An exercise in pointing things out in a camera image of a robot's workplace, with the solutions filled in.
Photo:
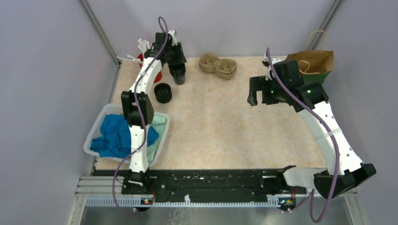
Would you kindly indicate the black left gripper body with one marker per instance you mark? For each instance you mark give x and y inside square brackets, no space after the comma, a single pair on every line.
[174,53]

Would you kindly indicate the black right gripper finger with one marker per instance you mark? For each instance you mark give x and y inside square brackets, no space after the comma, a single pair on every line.
[256,83]
[253,96]

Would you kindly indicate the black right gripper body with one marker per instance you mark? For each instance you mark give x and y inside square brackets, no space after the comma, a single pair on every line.
[276,91]

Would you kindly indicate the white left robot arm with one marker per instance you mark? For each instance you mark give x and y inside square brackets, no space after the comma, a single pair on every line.
[137,107]

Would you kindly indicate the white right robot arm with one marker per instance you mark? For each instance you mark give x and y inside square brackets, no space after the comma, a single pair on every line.
[344,168]

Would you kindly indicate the red cup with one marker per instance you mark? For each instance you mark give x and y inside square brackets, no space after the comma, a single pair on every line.
[159,75]

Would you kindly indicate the cardboard cup carrier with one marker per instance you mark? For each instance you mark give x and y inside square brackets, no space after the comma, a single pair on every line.
[222,67]

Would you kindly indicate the green brown paper bag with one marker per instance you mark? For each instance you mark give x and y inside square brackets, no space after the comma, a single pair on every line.
[314,65]

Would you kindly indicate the mint green cloth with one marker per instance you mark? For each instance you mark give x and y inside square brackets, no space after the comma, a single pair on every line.
[155,133]

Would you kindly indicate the white plastic basket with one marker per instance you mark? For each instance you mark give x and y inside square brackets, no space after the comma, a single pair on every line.
[117,109]

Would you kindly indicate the blue cloth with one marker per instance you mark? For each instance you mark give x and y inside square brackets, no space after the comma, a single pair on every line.
[115,138]

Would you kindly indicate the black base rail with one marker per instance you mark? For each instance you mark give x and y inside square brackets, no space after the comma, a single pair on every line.
[258,181]

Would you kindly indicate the white cable duct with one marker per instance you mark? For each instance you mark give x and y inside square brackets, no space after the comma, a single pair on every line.
[107,201]

